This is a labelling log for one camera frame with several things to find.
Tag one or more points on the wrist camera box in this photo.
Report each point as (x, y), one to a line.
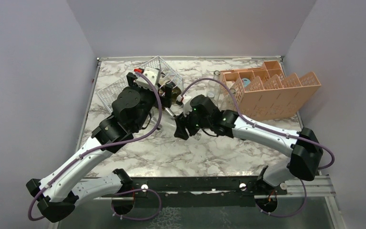
(184, 102)
(152, 74)

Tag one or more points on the peach plastic crate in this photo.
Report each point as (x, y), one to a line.
(266, 93)

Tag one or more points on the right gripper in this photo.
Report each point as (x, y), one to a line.
(182, 123)

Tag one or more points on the green wine bottle front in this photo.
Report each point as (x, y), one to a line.
(164, 83)

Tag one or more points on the clear glass bottle back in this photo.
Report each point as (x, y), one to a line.
(213, 85)

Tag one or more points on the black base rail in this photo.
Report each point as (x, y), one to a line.
(187, 192)

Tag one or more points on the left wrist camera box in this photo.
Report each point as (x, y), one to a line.
(152, 74)

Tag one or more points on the green bottle silver neck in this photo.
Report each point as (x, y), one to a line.
(169, 112)

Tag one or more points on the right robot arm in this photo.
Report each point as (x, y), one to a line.
(300, 147)

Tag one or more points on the clear bottle silver cap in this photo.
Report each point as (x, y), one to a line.
(211, 95)

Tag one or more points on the white wire wine rack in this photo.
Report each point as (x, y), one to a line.
(110, 93)

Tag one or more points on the clear glass bottle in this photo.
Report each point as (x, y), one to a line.
(167, 123)
(228, 101)
(213, 85)

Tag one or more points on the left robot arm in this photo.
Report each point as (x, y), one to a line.
(58, 194)

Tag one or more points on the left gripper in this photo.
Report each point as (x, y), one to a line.
(133, 84)

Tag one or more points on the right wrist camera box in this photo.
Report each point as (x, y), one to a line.
(184, 102)

